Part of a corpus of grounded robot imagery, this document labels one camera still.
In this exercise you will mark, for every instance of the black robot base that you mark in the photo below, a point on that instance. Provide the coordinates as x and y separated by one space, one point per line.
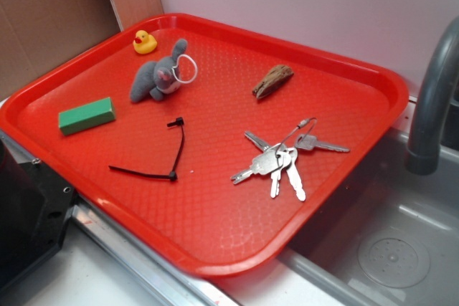
36 204

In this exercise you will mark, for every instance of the gray plush animal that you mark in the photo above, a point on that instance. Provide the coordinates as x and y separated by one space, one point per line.
161 78

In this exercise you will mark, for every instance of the red plastic tray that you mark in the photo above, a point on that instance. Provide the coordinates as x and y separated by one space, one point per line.
203 223

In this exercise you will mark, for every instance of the silver key bunch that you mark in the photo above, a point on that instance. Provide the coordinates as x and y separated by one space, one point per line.
282 157

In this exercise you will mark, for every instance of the black zip tie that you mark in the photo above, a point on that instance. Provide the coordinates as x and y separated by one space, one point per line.
172 175

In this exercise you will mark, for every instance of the brown wood piece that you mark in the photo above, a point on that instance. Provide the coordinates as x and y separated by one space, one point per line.
276 77

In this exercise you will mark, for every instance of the yellow rubber duck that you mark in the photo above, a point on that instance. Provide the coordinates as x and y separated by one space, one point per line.
144 43

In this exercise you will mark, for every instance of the green rectangular block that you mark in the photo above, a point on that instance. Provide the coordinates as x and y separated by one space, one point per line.
86 116

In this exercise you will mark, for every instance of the gray plastic sink basin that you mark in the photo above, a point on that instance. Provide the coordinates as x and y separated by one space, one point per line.
385 236

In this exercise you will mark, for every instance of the gray sink faucet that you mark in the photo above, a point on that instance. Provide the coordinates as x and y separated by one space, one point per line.
435 120

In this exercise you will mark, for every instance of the brown cardboard panel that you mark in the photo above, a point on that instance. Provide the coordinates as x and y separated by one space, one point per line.
39 35

